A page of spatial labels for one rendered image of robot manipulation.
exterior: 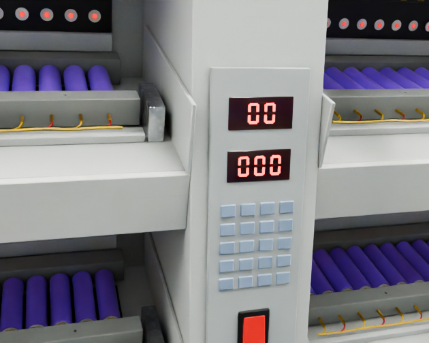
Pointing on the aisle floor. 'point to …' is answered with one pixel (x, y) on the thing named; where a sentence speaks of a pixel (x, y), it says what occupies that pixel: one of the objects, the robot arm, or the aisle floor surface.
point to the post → (212, 20)
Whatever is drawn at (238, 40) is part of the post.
